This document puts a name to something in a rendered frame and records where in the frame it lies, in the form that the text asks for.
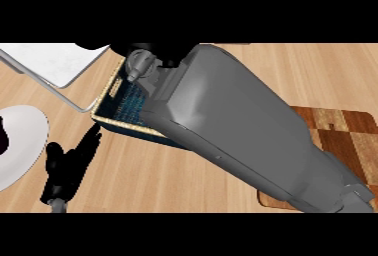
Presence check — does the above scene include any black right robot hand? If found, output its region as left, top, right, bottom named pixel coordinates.
left=73, top=43, right=200, bottom=68

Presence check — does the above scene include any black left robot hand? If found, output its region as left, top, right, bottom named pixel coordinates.
left=39, top=123, right=104, bottom=206

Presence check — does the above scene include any dark blue wicker-rimmed basket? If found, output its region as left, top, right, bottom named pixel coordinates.
left=90, top=56, right=195, bottom=152

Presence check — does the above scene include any checkered wooden cutting board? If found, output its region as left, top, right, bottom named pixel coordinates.
left=256, top=105, right=378, bottom=212

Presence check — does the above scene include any white plate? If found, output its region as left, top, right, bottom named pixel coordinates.
left=0, top=104, right=52, bottom=193

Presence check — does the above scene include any dark purple vegetable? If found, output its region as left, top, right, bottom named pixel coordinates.
left=0, top=116, right=11, bottom=152

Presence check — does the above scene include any white slab with grey rim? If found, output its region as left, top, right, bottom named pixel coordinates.
left=0, top=43, right=126, bottom=114

